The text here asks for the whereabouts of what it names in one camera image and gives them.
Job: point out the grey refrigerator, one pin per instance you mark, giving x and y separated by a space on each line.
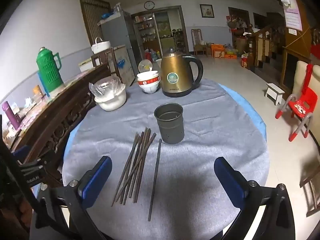
117 30

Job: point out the shelf of goods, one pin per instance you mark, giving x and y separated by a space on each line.
146 30

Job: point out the small white stool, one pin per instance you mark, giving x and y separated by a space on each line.
274 91

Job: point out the grey metal chopstick holder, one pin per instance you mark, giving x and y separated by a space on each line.
168 125

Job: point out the framed wall picture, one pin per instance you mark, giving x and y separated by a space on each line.
207 11

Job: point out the blue cloth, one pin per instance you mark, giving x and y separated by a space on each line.
252 112

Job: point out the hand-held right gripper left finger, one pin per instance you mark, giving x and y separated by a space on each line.
96 178

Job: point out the carved wooden sideboard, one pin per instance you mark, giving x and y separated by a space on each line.
57 120

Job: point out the cream box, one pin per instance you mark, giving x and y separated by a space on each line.
86 65

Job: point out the orange cardboard box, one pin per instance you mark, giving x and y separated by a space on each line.
217 51

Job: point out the wooden high-back chair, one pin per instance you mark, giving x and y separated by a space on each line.
198 42

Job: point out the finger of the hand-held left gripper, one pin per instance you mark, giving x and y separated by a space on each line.
22 152

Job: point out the single dark wooden chopstick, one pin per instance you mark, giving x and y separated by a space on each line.
155 177

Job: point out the round wall clock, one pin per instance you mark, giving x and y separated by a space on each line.
149 5

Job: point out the grey tablecloth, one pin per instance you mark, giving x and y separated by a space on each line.
200 135

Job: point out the white ceramic pot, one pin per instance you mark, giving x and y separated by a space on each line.
111 102

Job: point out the wall calendar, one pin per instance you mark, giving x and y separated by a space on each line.
291 10

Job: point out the brown wooden chair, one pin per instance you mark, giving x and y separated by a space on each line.
311 180

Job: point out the wooden stair railing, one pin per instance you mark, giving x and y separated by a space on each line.
262 42

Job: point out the green thermos flask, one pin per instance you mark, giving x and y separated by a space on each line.
48 70

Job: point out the bronze electric kettle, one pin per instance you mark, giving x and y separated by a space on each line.
175 72

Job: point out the red child chair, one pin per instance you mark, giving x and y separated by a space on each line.
306 100

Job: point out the wooden glass cabinet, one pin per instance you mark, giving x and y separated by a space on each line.
123 62

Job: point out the brown wooden door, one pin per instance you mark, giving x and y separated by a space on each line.
92 17

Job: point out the white porcelain bowl red pattern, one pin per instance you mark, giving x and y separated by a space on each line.
148 73
149 87
148 79

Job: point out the clear plastic bag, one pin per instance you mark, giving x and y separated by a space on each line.
105 86

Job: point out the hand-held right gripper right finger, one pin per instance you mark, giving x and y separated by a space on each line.
230 183

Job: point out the purple bottle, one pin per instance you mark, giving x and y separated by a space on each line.
11 115

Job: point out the metal tongs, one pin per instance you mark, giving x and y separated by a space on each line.
136 162

